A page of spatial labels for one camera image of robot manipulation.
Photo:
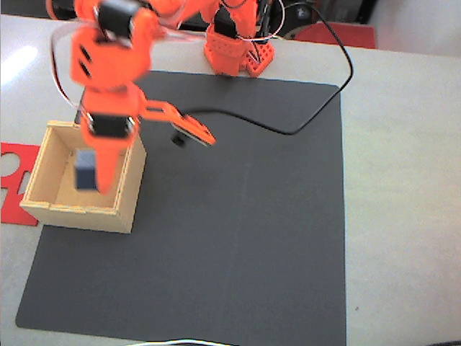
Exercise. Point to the blue cube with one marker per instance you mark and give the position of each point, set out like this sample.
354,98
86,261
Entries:
85,173

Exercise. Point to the open wooden box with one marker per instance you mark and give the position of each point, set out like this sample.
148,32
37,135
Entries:
72,212

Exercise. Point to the red cutout sheet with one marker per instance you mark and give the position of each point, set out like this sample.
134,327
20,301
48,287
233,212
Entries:
18,212

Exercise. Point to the dark grey mat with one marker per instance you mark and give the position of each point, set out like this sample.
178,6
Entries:
234,234

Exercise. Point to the red flat board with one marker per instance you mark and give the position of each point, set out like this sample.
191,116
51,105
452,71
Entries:
335,34

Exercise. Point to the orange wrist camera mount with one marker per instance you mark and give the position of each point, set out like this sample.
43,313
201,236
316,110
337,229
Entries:
191,128

